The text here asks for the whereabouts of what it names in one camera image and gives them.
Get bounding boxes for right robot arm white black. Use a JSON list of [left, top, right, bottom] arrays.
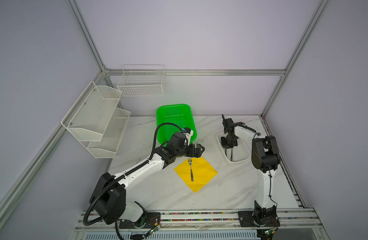
[[219, 115, 281, 227]]

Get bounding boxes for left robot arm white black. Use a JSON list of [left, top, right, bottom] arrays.
[[83, 132, 205, 226]]

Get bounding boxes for white rectangular dish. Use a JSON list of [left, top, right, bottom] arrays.
[[217, 132, 252, 165]]

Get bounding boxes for green plastic basket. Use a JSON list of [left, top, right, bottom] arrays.
[[156, 104, 197, 144]]

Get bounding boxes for white mesh two-tier shelf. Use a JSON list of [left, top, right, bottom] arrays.
[[61, 82, 131, 159]]

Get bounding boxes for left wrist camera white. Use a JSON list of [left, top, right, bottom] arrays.
[[182, 128, 194, 145]]

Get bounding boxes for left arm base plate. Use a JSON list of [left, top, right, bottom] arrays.
[[118, 212, 161, 230]]

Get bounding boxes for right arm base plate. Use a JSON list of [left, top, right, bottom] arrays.
[[238, 211, 280, 228]]

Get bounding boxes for white wire basket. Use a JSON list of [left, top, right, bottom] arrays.
[[117, 65, 166, 97]]

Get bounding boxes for aluminium front rail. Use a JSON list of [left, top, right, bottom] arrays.
[[74, 207, 323, 232]]

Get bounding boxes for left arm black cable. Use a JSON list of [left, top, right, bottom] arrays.
[[82, 122, 183, 226]]

